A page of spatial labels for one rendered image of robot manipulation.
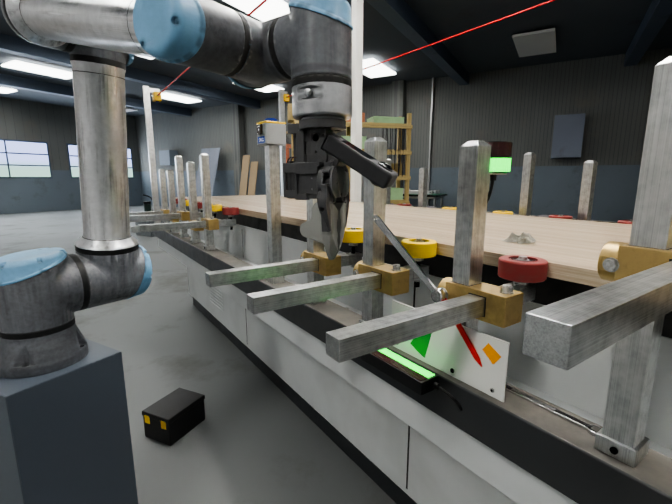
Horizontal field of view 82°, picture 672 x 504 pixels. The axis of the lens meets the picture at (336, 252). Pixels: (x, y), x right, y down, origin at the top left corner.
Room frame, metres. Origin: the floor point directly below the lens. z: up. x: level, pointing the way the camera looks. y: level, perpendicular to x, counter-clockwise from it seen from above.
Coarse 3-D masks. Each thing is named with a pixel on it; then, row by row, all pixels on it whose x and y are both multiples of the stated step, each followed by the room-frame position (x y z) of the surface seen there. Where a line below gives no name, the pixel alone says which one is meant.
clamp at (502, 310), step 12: (456, 288) 0.64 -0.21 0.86; (468, 288) 0.62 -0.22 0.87; (480, 288) 0.61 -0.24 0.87; (492, 288) 0.61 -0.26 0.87; (492, 300) 0.58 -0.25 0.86; (504, 300) 0.56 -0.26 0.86; (516, 300) 0.58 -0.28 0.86; (492, 312) 0.58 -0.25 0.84; (504, 312) 0.56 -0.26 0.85; (516, 312) 0.58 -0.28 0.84; (504, 324) 0.56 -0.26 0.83
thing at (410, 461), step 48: (240, 240) 2.08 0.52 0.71; (288, 240) 1.62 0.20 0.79; (192, 288) 3.00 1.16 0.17; (576, 288) 0.69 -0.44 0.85; (240, 336) 2.14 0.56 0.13; (288, 384) 1.65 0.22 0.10; (336, 384) 1.33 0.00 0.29; (528, 384) 0.75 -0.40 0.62; (576, 384) 0.67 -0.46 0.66; (336, 432) 1.37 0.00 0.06; (384, 432) 1.11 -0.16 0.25; (384, 480) 1.14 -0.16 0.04; (432, 480) 0.94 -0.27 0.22; (480, 480) 0.82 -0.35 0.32
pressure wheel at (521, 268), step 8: (504, 256) 0.69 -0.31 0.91; (512, 256) 0.70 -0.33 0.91; (520, 256) 0.67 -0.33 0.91; (528, 256) 0.69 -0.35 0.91; (504, 264) 0.66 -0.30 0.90; (512, 264) 0.65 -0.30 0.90; (520, 264) 0.64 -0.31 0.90; (528, 264) 0.64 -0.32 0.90; (536, 264) 0.64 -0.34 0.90; (544, 264) 0.64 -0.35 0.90; (504, 272) 0.66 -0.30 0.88; (512, 272) 0.65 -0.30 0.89; (520, 272) 0.64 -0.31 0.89; (528, 272) 0.64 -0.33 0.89; (536, 272) 0.64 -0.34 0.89; (544, 272) 0.64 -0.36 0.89; (512, 280) 0.65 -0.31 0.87; (520, 280) 0.64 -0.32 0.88; (528, 280) 0.64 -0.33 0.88; (536, 280) 0.64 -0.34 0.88; (544, 280) 0.64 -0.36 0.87
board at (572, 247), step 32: (352, 224) 1.25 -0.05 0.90; (416, 224) 1.25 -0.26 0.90; (448, 224) 1.25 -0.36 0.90; (512, 224) 1.25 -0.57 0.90; (544, 224) 1.25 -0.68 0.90; (576, 224) 1.25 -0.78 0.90; (608, 224) 1.25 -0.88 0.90; (448, 256) 0.86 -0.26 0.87; (544, 256) 0.73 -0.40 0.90; (576, 256) 0.73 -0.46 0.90
